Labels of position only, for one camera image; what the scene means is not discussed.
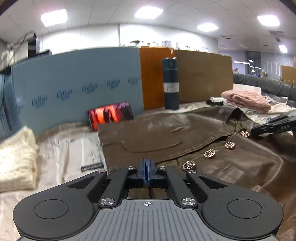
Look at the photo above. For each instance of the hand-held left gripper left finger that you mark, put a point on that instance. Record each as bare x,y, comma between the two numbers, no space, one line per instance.
145,172

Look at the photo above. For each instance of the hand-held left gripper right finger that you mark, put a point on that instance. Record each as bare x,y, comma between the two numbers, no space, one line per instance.
151,172

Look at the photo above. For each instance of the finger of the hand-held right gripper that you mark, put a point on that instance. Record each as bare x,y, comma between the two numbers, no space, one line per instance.
283,118
266,130

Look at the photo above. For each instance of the brown leather jacket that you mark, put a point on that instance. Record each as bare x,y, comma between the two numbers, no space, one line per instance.
231,157

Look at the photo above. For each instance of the black leather sofa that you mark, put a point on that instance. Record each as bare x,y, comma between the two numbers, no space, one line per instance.
266,85

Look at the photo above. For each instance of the pink knitted sweater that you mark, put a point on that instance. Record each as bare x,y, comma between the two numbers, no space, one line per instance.
245,98

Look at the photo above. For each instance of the white box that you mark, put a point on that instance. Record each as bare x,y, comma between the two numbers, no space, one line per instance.
246,89

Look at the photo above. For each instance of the cardboard box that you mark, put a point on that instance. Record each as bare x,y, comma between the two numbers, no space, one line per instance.
288,73

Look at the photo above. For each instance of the black and white garment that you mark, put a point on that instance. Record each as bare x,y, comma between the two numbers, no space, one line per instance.
216,100

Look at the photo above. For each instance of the smartphone with red screen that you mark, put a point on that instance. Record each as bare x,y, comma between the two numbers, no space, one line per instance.
111,114

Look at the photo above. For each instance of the ceiling light panel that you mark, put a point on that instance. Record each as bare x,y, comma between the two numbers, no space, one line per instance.
268,20
148,12
53,17
283,48
207,27

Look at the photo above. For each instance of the white plastic sheet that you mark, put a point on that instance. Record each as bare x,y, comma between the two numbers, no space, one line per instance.
64,150

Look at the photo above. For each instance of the brown cardboard sheet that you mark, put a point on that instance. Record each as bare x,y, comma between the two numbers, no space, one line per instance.
198,76

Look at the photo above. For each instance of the dark teal thermos bottle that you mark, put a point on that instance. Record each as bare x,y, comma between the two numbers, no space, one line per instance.
170,83

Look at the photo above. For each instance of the blue foam board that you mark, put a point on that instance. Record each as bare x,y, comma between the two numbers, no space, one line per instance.
76,81

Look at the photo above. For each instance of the cream knitted sweater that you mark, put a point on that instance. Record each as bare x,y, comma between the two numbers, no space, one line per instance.
16,160

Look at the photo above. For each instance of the dark cabinet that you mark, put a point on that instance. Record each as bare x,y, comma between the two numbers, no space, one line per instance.
33,46

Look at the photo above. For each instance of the white hanging cloth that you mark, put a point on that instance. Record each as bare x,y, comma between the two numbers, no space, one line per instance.
8,55

